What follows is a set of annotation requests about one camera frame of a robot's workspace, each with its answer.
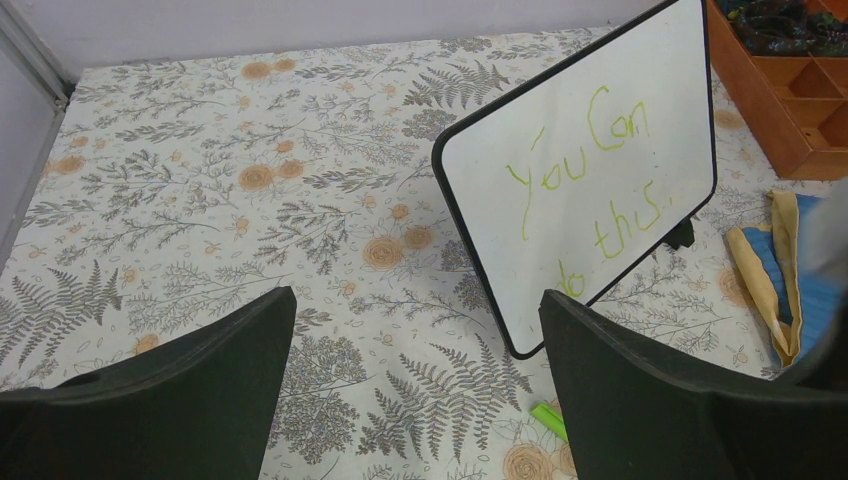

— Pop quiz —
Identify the orange wooden compartment tray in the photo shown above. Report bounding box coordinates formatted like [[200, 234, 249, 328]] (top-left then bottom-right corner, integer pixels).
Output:
[[706, 1, 847, 180]]

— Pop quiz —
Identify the blue yellow cartoon cloth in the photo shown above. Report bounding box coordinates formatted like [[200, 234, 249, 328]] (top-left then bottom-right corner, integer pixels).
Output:
[[726, 190, 820, 369]]

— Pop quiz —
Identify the black object tray top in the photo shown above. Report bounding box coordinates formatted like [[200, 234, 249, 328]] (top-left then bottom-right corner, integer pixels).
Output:
[[715, 0, 754, 20]]

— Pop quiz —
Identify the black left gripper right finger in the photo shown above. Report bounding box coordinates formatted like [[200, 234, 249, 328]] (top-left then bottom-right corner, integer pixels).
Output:
[[539, 290, 847, 479]]

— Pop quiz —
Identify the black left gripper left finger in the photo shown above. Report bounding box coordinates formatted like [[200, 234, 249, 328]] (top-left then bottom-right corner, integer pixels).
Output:
[[1, 287, 297, 479]]

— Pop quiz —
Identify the black object tray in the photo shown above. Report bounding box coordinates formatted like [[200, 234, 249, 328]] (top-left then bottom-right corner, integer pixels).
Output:
[[715, 0, 754, 20], [806, 11, 847, 57], [728, 1, 815, 57]]

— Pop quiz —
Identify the left aluminium frame post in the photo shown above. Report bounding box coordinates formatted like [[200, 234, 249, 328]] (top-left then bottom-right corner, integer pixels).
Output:
[[1, 1, 74, 264]]

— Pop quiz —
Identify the floral patterned table mat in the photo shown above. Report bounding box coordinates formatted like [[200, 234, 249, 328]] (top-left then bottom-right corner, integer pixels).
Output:
[[0, 26, 836, 480]]

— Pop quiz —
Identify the green marker cap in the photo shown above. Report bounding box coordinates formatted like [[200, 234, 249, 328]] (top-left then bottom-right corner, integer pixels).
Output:
[[530, 403, 569, 443]]

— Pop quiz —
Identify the small black-framed whiteboard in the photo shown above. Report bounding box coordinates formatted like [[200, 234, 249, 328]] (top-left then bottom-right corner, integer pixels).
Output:
[[431, 1, 717, 359]]

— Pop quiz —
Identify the black object tray middle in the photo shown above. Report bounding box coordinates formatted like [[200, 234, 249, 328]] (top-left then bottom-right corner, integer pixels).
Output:
[[806, 11, 847, 57]]

